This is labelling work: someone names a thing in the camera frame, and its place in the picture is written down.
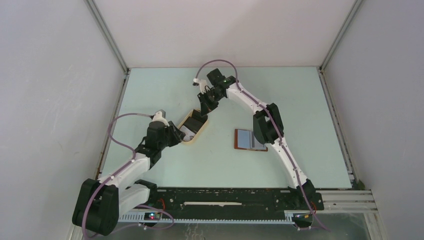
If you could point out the black card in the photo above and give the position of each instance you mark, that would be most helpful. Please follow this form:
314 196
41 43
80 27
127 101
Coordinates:
195 121

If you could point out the brown leather card holder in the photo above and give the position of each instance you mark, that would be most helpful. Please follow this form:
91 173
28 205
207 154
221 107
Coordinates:
245 140

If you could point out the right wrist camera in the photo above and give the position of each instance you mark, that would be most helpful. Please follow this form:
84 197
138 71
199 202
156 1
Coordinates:
201 83

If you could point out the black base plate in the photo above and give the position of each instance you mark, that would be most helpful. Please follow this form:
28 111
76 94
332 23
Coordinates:
231 203

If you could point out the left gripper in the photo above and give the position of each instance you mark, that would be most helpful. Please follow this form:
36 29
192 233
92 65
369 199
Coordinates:
177 135

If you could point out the aluminium frame rail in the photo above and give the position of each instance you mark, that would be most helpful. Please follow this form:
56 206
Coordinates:
347 200

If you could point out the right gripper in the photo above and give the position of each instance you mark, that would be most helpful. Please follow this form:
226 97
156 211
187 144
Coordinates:
205 106

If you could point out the white cable duct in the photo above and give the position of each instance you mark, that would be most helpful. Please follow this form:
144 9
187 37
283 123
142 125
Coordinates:
146 217

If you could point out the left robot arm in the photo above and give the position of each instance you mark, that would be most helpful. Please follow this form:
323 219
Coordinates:
101 202

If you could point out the silver VIP card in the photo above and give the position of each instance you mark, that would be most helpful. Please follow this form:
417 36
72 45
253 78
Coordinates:
189 137

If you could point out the beige card tray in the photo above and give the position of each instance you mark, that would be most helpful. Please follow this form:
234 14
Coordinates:
186 130

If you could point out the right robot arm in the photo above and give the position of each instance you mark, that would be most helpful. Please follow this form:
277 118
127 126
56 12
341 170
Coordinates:
267 124

